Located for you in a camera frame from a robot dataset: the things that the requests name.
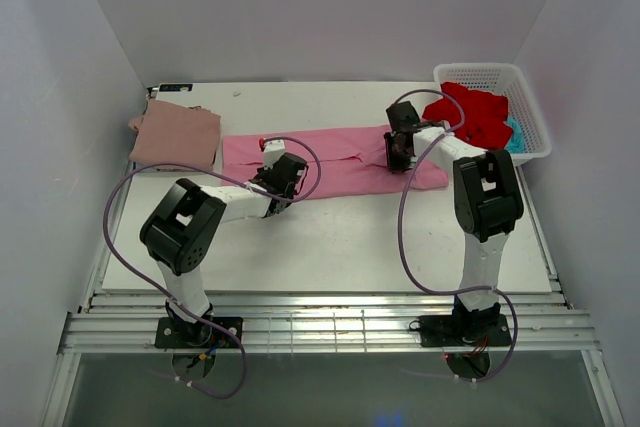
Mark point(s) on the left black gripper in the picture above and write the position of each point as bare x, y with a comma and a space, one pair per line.
265, 173

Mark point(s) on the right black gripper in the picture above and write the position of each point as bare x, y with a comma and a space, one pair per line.
395, 164

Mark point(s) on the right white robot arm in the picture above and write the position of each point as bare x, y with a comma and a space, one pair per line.
487, 204

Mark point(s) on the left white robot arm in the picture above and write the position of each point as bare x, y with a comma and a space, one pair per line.
180, 230

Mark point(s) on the red t shirt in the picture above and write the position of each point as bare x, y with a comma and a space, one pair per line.
486, 117

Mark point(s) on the white plastic mesh basket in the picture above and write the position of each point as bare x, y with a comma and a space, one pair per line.
506, 80

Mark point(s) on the teal t shirt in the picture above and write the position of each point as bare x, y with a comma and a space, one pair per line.
517, 142

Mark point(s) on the folded dusty pink t shirt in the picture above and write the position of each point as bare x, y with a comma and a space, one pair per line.
169, 134

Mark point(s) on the blue label sticker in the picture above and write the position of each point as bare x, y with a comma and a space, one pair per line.
175, 87

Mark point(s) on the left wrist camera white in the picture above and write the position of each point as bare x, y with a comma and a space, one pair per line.
272, 150

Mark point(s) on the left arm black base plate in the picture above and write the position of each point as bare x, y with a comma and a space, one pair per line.
176, 333

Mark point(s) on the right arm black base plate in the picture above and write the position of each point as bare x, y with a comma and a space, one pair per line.
463, 328

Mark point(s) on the aluminium rail frame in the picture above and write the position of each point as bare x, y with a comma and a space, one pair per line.
331, 360

